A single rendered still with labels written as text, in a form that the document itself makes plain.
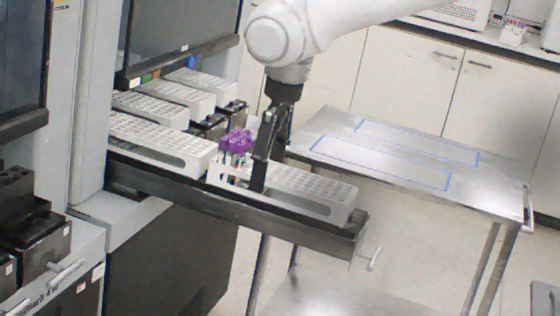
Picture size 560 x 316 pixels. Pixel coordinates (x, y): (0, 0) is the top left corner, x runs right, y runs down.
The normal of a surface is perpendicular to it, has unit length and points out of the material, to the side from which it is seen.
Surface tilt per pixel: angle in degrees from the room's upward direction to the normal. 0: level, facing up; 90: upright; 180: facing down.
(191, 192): 90
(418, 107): 90
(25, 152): 90
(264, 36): 94
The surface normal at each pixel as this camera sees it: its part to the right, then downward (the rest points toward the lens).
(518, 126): -0.32, 0.30
